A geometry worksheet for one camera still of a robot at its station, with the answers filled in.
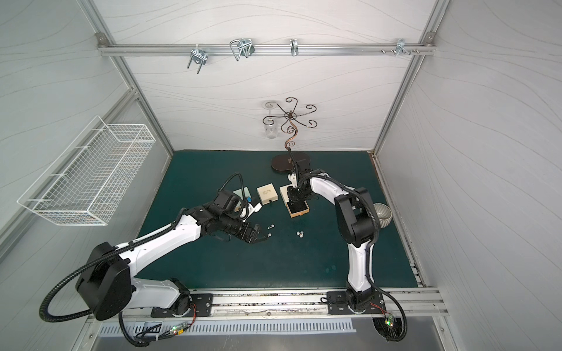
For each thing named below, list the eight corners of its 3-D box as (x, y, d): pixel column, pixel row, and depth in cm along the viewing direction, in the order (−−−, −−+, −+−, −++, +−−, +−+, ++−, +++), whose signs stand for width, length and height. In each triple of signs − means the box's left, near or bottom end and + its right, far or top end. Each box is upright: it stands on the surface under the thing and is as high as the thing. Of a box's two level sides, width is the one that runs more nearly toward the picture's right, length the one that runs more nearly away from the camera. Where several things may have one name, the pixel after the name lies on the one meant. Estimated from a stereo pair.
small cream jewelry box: (263, 207, 101) (262, 201, 97) (258, 193, 106) (256, 187, 102) (279, 202, 103) (278, 195, 99) (273, 188, 108) (272, 182, 104)
